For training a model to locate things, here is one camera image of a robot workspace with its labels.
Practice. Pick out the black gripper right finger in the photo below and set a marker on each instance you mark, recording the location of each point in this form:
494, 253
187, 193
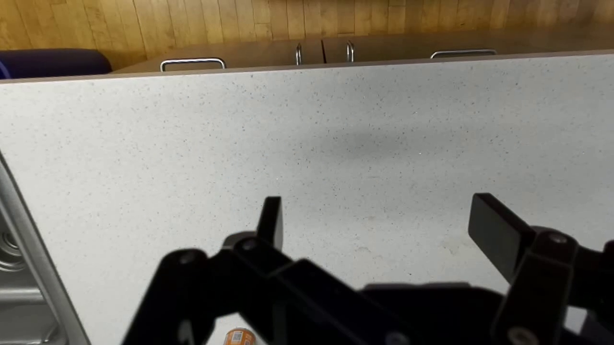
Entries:
538, 280

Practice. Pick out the wooden base cabinet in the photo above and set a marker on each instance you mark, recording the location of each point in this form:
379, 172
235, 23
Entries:
396, 50

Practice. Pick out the small orange spice bottle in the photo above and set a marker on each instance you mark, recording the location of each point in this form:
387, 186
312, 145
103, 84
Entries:
239, 337

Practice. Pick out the blue bin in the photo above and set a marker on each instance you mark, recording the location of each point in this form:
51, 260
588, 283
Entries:
51, 61

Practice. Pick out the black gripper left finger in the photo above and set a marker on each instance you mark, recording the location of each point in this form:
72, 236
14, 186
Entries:
256, 293

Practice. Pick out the stainless steel double sink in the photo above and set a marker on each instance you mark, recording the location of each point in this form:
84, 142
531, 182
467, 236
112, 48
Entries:
26, 280

